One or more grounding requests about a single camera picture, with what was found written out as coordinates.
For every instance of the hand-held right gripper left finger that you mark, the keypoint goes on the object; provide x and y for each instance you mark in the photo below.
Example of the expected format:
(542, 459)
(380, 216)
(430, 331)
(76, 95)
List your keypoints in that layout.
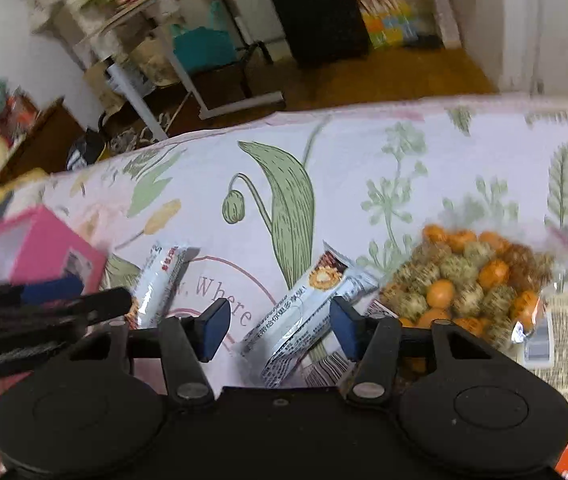
(213, 331)

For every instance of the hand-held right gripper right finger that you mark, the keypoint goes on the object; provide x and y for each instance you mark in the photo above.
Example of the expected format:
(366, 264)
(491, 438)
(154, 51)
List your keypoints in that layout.
(344, 331)

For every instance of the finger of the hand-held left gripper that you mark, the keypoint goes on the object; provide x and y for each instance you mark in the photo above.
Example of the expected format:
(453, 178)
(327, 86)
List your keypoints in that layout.
(53, 290)
(103, 302)

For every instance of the white snack bar packet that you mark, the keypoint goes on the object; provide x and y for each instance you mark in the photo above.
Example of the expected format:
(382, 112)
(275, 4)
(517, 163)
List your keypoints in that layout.
(304, 315)
(163, 280)

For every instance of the pink cardboard box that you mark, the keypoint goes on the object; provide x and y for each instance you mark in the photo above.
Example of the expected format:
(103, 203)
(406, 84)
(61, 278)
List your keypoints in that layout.
(38, 245)

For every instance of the clear bag of coated peanuts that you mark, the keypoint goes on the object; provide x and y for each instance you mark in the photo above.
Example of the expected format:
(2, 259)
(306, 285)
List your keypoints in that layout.
(464, 280)

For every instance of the yellow pillow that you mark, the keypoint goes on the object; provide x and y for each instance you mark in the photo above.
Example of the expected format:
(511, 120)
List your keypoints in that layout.
(11, 195)

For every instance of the black bag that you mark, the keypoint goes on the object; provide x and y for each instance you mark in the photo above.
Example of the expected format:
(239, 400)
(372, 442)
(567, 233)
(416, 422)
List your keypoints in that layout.
(86, 152)

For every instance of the wooden nightstand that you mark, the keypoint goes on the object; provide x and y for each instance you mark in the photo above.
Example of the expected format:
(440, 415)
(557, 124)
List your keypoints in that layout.
(48, 140)

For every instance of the floral bedsheet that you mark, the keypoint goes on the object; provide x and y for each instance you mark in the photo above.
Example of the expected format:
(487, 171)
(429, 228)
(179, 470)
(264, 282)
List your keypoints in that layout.
(354, 160)

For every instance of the brown paper bag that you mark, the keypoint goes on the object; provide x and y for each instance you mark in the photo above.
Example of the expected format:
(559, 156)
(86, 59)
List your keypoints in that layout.
(98, 82)

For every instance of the teal bag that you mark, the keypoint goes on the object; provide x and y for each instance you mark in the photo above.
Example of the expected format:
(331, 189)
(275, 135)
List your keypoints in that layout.
(203, 45)

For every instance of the wooden rolling table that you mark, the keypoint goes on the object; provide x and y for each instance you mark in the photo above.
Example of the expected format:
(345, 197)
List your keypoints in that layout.
(133, 10)

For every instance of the colourful carton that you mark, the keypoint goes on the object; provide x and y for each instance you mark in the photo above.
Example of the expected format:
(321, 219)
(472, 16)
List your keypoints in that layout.
(389, 22)

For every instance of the black suitcase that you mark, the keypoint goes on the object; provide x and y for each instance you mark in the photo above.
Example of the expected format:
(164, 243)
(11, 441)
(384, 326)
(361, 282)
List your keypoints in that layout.
(316, 10)

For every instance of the white printed packet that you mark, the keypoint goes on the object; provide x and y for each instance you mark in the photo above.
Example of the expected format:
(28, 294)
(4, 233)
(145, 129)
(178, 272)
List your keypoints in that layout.
(444, 15)

